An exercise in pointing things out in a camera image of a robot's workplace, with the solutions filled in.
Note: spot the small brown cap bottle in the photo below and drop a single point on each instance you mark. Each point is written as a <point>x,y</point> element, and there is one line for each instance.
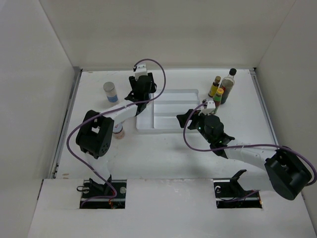
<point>214,86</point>

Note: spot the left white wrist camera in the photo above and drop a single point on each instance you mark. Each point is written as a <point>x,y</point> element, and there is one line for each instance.
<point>140,70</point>

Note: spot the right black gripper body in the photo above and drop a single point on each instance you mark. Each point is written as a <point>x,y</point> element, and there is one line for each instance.
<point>200,126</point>

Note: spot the yellow cap chili bottle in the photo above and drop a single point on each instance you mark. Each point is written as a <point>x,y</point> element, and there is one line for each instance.
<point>218,96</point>

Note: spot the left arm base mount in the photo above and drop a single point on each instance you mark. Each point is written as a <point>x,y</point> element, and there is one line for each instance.
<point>100,196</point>

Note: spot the white divided organizer tray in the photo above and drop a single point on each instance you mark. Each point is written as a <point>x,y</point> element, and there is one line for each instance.
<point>160,114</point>

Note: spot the orange label sauce jar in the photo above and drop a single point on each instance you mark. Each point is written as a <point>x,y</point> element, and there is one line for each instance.
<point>118,131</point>

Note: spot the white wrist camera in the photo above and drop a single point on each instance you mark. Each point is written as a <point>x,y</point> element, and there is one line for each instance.
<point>208,108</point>
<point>140,70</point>

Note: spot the tall dark soy bottle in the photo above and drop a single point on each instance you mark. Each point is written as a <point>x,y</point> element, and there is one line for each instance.
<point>227,84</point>

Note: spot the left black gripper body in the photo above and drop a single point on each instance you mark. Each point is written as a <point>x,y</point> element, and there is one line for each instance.
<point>133,82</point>

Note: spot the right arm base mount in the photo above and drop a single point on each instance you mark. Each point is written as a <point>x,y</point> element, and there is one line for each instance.
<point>229,194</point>

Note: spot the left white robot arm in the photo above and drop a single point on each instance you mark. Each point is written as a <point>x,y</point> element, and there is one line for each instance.
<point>95,135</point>

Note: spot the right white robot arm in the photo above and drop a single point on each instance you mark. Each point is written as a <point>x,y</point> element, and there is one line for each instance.
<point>287,170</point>

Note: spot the white peppercorn jar far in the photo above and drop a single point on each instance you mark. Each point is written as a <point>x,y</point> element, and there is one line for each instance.
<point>111,93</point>

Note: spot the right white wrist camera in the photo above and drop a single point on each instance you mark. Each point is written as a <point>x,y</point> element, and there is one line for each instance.
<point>208,108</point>

